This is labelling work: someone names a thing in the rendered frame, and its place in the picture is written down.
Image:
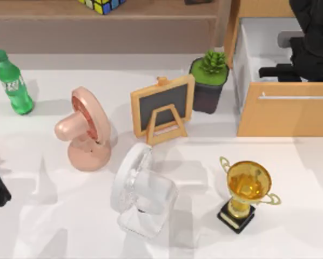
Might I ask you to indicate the pale grey rounded box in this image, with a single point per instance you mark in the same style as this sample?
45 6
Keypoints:
287 39

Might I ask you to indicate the pale wooden drawer front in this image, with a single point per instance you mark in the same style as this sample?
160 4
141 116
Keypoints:
285 116

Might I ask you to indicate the open drawer with grey inside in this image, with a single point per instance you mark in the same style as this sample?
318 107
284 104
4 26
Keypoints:
252 54

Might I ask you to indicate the green plant in dark pot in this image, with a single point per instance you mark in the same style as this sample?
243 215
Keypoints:
208 81

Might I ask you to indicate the gold trophy on black base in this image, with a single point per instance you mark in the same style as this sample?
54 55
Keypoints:
248 183

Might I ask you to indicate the wooden framed blackboard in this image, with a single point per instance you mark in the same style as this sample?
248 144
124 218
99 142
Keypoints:
161 105

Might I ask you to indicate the white desk fan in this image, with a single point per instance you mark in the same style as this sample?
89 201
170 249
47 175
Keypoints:
142 194

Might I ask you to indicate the multicoloured puzzle cube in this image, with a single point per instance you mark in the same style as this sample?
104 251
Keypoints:
103 5

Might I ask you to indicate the pink desk fan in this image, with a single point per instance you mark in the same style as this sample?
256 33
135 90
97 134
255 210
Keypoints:
81 129

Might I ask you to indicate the wooden open shelf unit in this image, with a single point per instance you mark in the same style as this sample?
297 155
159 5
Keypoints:
69 27

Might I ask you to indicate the green bottle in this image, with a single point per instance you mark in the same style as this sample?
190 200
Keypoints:
15 91

